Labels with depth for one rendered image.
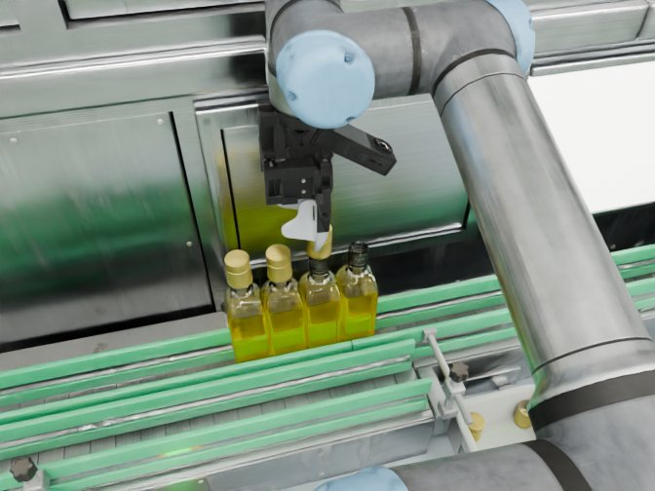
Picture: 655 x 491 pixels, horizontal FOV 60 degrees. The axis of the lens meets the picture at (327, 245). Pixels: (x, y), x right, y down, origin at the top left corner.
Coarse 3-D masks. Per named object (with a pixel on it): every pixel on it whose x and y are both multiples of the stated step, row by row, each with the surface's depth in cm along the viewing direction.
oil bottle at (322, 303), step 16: (304, 288) 84; (320, 288) 83; (336, 288) 84; (304, 304) 84; (320, 304) 84; (336, 304) 85; (304, 320) 88; (320, 320) 86; (336, 320) 88; (320, 336) 89; (336, 336) 91
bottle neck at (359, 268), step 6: (354, 246) 83; (360, 246) 83; (366, 246) 82; (348, 252) 82; (354, 252) 81; (360, 252) 81; (366, 252) 81; (348, 258) 83; (354, 258) 81; (360, 258) 81; (366, 258) 82; (348, 264) 84; (354, 264) 82; (360, 264) 82; (366, 264) 83; (348, 270) 84; (354, 270) 83; (360, 270) 83; (366, 270) 84; (354, 276) 84; (360, 276) 84
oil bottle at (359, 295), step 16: (336, 272) 87; (368, 272) 85; (352, 288) 84; (368, 288) 84; (352, 304) 86; (368, 304) 87; (352, 320) 88; (368, 320) 90; (352, 336) 92; (368, 336) 93
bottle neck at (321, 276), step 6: (312, 258) 80; (312, 264) 80; (318, 264) 80; (324, 264) 80; (312, 270) 81; (318, 270) 81; (324, 270) 81; (312, 276) 82; (318, 276) 82; (324, 276) 82; (312, 282) 83; (318, 282) 83; (324, 282) 83
